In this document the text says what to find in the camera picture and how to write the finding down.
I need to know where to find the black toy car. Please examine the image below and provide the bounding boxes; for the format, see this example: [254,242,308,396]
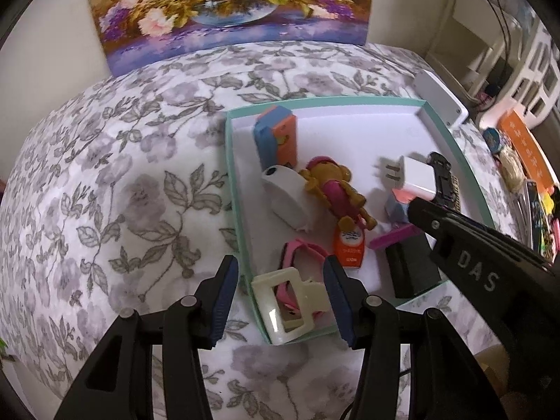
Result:
[426,151,456,211]

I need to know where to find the teal box lid tray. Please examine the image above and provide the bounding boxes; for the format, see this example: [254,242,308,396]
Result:
[224,97,502,345]

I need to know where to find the round blue tin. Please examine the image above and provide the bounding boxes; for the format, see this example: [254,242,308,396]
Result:
[481,127,508,154]

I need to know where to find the purple rectangular packet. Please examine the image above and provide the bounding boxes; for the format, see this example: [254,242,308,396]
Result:
[369,223,421,251]

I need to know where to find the white flat device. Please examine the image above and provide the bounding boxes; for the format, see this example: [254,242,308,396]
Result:
[413,70,469,127]

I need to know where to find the pink watch band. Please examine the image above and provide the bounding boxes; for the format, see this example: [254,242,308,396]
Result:
[278,238,331,320]

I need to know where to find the black rectangular box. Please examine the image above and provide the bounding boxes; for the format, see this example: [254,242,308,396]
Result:
[384,232,443,299]

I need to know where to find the small orange bottle white label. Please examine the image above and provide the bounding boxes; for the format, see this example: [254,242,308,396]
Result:
[333,216,366,268]

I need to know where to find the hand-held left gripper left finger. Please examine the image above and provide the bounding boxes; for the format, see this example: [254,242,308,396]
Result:
[52,254,240,420]

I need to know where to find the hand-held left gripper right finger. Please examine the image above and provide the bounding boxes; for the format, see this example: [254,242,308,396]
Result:
[323,254,512,420]

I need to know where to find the black cable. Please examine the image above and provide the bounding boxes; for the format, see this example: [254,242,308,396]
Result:
[477,0,513,75]

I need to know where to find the pink toy dog figure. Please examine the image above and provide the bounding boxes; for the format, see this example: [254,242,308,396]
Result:
[299,155,378,230]

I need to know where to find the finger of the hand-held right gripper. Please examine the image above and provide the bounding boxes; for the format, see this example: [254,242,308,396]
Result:
[407,197,554,302]

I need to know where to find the cream plastic hair clip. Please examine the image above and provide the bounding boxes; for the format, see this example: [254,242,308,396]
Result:
[251,267,333,345]

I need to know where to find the orange box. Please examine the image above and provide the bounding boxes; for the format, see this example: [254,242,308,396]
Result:
[499,111,554,193]

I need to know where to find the white charger plug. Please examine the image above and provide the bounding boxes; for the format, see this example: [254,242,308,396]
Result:
[373,155,438,197]

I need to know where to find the light blue block orange top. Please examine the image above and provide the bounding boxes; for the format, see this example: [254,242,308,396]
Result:
[384,188,416,224]

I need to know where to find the floral painting canvas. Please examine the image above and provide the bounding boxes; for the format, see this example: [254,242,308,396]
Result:
[83,0,377,78]

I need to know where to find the beige bundle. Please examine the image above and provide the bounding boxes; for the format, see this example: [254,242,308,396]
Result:
[499,146,526,191]

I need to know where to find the colourful stacked books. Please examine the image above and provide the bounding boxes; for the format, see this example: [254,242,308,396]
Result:
[523,179,560,259]

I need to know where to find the orange and blue toy case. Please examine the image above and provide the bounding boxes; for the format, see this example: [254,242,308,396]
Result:
[253,105,299,171]

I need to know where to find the white shelf unit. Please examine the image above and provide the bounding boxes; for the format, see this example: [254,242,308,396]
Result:
[426,0,560,123]

